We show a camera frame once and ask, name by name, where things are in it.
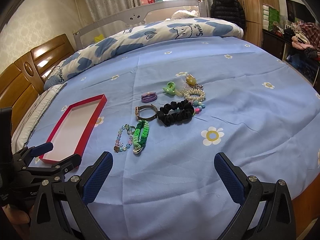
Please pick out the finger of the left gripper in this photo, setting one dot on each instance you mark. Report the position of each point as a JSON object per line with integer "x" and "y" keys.
{"x": 26, "y": 154}
{"x": 56, "y": 170}

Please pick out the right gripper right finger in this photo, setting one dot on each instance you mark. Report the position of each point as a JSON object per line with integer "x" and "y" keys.
{"x": 266, "y": 210}

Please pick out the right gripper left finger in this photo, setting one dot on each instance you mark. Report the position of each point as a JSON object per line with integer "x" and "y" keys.
{"x": 61, "y": 208}

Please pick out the brown strap wrist watch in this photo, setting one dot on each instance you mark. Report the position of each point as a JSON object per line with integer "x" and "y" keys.
{"x": 146, "y": 112}

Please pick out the black scrunchie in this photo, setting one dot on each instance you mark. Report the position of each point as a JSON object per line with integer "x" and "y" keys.
{"x": 175, "y": 112}

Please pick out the yellow hair claw clip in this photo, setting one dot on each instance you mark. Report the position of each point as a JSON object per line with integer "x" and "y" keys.
{"x": 190, "y": 80}

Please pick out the left hand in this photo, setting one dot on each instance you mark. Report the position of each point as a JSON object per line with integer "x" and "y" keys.
{"x": 16, "y": 217}

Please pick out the white striped pillow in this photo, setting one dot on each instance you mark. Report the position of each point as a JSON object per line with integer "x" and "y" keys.
{"x": 32, "y": 117}

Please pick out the red rimmed white tray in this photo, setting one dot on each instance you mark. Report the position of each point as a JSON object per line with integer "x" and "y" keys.
{"x": 71, "y": 133}

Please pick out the wooden headboard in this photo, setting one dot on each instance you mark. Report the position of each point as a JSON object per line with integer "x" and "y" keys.
{"x": 23, "y": 80}

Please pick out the blue floral bed sheet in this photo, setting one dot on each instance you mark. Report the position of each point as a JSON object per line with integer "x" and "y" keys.
{"x": 258, "y": 111}

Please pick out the dark metal hair ornament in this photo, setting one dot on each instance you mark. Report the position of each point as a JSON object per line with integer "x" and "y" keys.
{"x": 197, "y": 86}

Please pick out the clear hair comb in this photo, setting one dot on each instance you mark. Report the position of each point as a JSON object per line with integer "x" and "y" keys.
{"x": 181, "y": 87}

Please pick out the pile of clothes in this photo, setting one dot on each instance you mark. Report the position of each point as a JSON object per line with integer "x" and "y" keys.
{"x": 304, "y": 37}

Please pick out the blue white patterned duvet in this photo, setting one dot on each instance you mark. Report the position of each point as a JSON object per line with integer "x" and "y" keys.
{"x": 139, "y": 37}

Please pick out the green white boxes stack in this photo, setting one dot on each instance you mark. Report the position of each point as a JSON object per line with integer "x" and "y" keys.
{"x": 270, "y": 16}

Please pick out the black television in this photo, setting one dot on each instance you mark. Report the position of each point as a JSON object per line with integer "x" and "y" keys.
{"x": 298, "y": 12}

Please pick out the black puffer jacket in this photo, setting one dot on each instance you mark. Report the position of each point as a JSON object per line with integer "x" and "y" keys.
{"x": 229, "y": 10}

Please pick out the wooden wardrobe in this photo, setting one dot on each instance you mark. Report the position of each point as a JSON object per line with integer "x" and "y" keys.
{"x": 254, "y": 18}

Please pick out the grey bed guard rail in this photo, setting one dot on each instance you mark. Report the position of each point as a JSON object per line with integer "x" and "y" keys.
{"x": 137, "y": 15}

